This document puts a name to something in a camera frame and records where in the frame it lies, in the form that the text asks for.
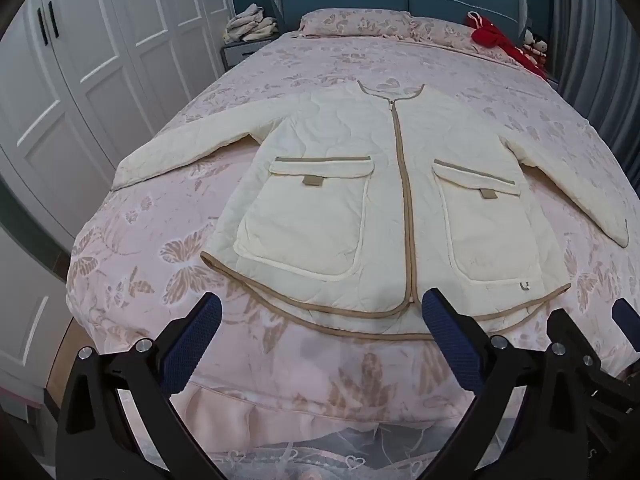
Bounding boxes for lace bed skirt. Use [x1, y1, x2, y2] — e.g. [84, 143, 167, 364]
[207, 410, 481, 480]

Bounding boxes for plush toys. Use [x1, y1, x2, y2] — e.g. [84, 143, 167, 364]
[520, 27, 549, 63]

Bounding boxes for white wardrobe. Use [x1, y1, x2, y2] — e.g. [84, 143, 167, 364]
[0, 0, 236, 233]

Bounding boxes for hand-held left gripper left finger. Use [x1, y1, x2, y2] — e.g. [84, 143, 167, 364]
[55, 292, 226, 480]

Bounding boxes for cream quilted jacket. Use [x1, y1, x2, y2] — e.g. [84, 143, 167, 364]
[111, 79, 630, 343]

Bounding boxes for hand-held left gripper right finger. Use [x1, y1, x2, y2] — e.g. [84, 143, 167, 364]
[422, 288, 586, 480]

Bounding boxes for bed with pink floral cover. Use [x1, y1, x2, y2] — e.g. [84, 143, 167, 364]
[65, 10, 640, 428]

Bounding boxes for grey nightstand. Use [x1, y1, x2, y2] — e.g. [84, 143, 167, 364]
[221, 35, 273, 72]

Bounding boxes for red cloth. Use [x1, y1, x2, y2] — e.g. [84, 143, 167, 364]
[467, 10, 548, 78]

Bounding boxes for grey curtain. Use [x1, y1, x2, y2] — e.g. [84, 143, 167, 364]
[547, 0, 640, 186]

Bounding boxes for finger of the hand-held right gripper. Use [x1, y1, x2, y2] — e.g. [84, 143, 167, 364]
[547, 308, 626, 396]
[612, 298, 640, 336]

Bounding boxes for pink floral pillow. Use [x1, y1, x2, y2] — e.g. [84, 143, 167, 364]
[299, 8, 413, 38]
[407, 16, 521, 63]

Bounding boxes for white door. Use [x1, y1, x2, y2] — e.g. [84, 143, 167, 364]
[0, 245, 76, 418]

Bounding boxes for pile of beige clothes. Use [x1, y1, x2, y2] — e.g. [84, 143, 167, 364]
[223, 4, 279, 44]

